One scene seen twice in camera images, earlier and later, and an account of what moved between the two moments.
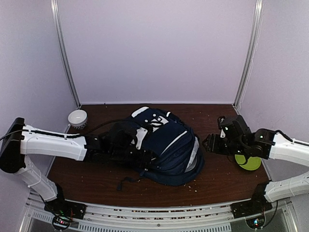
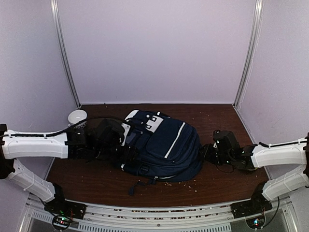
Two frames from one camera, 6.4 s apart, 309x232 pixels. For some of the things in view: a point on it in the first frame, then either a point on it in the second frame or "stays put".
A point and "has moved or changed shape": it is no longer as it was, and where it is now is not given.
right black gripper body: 234,147 to 222,158
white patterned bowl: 77,119 stays put
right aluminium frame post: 252,51 stays put
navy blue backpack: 180,159 has moved or changed shape
